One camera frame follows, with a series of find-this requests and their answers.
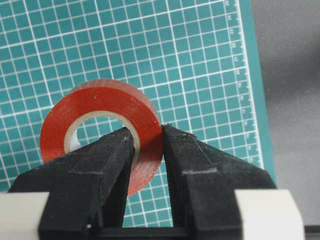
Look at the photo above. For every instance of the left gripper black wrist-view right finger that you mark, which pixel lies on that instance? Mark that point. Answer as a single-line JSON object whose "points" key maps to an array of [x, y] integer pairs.
{"points": [[202, 181]]}

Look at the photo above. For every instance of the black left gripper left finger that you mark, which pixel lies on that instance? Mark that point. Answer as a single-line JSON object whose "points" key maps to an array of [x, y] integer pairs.
{"points": [[87, 188]]}

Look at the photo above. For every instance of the red vinyl tape roll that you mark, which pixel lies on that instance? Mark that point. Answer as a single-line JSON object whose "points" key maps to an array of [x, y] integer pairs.
{"points": [[100, 107]]}

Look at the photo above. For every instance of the green grid cutting mat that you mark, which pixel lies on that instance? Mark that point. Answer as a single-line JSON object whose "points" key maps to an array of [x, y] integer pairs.
{"points": [[189, 57]]}

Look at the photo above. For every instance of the black table cover sheet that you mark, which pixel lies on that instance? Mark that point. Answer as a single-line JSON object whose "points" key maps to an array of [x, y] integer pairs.
{"points": [[288, 39]]}

